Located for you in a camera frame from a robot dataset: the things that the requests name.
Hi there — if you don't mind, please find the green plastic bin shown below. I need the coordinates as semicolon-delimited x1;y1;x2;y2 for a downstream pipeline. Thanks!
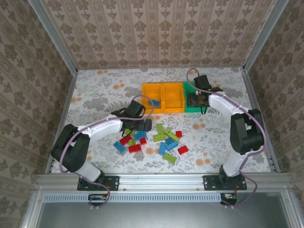
182;81;209;113

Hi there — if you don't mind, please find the floral patterned table cover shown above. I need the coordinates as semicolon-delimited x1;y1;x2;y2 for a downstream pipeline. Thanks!
51;67;271;174

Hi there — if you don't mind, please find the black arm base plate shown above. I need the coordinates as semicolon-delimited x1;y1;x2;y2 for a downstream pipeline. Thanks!
203;174;247;192
77;175;120;192

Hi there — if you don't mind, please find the white slotted cable duct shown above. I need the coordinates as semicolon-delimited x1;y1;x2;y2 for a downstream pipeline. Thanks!
44;192;224;203

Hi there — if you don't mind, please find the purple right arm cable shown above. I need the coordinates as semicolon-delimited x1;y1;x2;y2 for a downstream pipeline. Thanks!
186;68;266;209

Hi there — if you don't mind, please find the aluminium side frame rail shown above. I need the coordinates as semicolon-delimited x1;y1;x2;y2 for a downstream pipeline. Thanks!
45;70;78;174
241;67;280;173

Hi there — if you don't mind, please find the aluminium frame post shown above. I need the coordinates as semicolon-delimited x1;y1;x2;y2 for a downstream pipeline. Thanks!
28;0;78;73
243;0;290;72

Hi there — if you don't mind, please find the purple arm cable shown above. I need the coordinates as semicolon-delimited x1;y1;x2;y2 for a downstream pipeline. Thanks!
186;68;266;209
58;94;155;211

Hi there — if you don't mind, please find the yellow plastic bin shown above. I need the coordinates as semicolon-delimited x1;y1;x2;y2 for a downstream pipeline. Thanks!
162;82;186;114
142;82;165;114

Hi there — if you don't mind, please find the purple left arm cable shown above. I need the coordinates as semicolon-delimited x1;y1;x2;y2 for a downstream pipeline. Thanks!
58;94;155;211

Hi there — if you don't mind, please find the aluminium front frame rail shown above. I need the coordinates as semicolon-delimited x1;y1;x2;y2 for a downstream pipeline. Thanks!
35;172;293;191

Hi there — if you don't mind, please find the grey metal panel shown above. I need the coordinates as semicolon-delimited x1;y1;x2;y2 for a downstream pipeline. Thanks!
22;191;301;228

